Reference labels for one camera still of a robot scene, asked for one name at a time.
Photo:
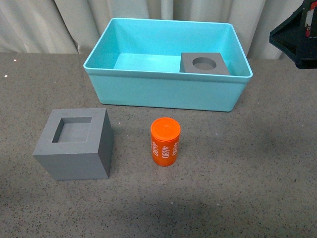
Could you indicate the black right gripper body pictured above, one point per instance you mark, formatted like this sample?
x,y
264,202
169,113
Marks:
x,y
297,36

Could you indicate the gray block with round hole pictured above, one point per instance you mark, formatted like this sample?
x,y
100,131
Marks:
x,y
203,63

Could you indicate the orange cylinder with white numbers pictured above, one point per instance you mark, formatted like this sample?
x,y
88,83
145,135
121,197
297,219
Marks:
x,y
165,135

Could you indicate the gray block with square hole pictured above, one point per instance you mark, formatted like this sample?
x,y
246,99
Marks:
x,y
76,144

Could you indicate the blue plastic box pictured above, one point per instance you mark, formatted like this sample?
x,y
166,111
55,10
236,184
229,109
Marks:
x,y
136,62

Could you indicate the white curtain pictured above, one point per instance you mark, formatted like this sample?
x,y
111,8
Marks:
x,y
74,26

